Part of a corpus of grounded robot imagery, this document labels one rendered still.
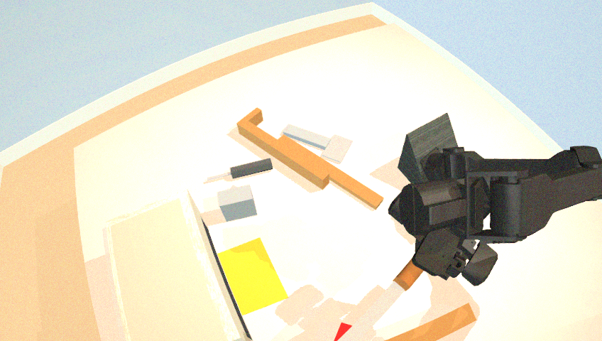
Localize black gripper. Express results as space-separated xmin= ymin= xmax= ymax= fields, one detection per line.
xmin=388 ymin=192 xmax=498 ymax=286

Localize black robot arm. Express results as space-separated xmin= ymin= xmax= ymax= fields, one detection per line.
xmin=399 ymin=146 xmax=602 ymax=280

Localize black-handled tool with grey metal rod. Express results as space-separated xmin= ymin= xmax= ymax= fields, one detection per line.
xmin=207 ymin=158 xmax=273 ymax=180

